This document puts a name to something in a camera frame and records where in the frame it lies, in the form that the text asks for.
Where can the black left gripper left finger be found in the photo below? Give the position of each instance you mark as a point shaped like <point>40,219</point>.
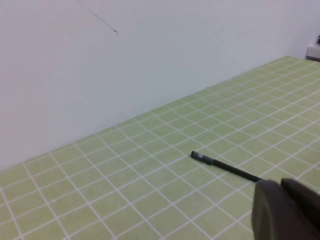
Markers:
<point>270,212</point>

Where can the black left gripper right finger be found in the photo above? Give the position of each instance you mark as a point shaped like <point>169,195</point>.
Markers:
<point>307,205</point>

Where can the thin black pen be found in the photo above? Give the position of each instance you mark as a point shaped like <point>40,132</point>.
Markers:
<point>237,171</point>

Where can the green white-grid table mat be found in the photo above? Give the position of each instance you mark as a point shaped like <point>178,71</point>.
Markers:
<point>175,175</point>

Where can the white box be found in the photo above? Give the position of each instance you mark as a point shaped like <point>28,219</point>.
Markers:
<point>313,52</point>

